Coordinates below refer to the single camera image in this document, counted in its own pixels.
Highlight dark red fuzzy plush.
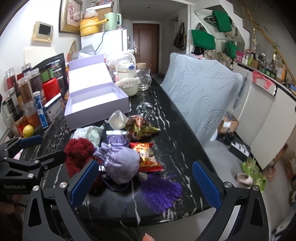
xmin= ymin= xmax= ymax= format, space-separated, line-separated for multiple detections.
xmin=64 ymin=138 xmax=97 ymax=178

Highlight lavender satin drawstring pouch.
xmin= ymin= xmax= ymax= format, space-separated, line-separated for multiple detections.
xmin=93 ymin=143 xmax=140 ymax=185

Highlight white green-print snack packet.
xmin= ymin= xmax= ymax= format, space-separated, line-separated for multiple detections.
xmin=71 ymin=125 xmax=104 ymax=148

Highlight red orange snack packet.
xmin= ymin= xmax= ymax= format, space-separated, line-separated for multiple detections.
xmin=130 ymin=143 xmax=163 ymax=173

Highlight clear bag white contents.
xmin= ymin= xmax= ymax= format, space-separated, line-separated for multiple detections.
xmin=108 ymin=110 xmax=128 ymax=130

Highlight green gold snack bag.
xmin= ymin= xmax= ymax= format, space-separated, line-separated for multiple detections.
xmin=125 ymin=115 xmax=160 ymax=141

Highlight silver purple snack bag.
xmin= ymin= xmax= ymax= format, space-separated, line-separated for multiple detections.
xmin=100 ymin=125 xmax=132 ymax=147

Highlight person's left hand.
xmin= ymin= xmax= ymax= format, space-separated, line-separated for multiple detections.
xmin=0 ymin=195 xmax=24 ymax=215

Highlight person's right hand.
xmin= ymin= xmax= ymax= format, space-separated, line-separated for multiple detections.
xmin=142 ymin=233 xmax=156 ymax=241

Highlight yellow lemon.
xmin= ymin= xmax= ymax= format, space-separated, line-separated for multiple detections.
xmin=23 ymin=125 xmax=35 ymax=138

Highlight white blue medicine box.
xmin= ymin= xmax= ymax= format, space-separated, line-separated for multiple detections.
xmin=44 ymin=93 xmax=65 ymax=123

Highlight green plush slipper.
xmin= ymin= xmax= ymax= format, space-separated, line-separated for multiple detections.
xmin=235 ymin=157 xmax=266 ymax=192

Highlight blue effervescent tablet tube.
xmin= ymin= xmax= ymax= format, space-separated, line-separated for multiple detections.
xmin=33 ymin=91 xmax=49 ymax=129

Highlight purple tassel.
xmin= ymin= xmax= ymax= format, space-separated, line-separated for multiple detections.
xmin=138 ymin=172 xmax=182 ymax=213

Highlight red lidded container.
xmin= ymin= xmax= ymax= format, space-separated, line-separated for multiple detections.
xmin=42 ymin=77 xmax=60 ymax=101

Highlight cardboard box on floor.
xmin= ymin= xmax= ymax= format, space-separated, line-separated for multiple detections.
xmin=217 ymin=112 xmax=239 ymax=134

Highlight black display box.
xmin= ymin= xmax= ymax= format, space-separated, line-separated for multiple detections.
xmin=33 ymin=53 xmax=69 ymax=97

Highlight lavender gift box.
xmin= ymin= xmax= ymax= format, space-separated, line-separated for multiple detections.
xmin=64 ymin=55 xmax=130 ymax=131

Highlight cream Cinnamoroll kettle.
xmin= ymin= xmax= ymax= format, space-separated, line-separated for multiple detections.
xmin=115 ymin=53 xmax=140 ymax=97

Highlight clear glass mug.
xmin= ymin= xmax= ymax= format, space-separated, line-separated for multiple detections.
xmin=137 ymin=68 xmax=152 ymax=91

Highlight white mini fridge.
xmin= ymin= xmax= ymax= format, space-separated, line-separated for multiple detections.
xmin=81 ymin=29 xmax=127 ymax=58

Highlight yellow pot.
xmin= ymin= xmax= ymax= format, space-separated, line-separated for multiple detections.
xmin=79 ymin=17 xmax=109 ymax=37

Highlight framed picture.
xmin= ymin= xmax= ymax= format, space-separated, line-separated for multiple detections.
xmin=59 ymin=0 xmax=83 ymax=35

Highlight mint green electric kettle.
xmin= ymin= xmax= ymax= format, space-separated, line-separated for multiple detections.
xmin=104 ymin=12 xmax=122 ymax=31

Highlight green tote bag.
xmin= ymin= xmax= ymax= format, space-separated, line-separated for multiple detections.
xmin=191 ymin=23 xmax=216 ymax=50

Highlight brown entrance door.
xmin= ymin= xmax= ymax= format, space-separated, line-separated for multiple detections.
xmin=133 ymin=23 xmax=159 ymax=74

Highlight wall intercom panel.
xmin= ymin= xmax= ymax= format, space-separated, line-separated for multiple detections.
xmin=32 ymin=21 xmax=53 ymax=43

